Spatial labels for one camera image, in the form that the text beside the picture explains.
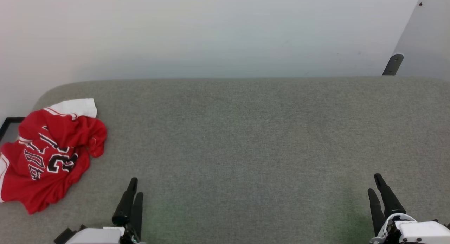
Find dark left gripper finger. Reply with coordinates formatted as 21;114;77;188
129;192;144;241
112;177;138;226

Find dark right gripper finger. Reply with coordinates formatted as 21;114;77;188
374;173;407;218
367;188;386;237

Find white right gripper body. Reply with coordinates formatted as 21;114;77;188
370;213;450;244

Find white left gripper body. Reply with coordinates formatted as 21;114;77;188
65;227;146;244

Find red white Bulls jersey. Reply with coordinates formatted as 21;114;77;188
0;98;108;215

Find black framed panel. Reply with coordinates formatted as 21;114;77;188
0;117;26;142

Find white door panel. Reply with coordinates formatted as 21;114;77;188
392;0;450;81

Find grey metal post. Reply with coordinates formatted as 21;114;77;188
382;53;404;76

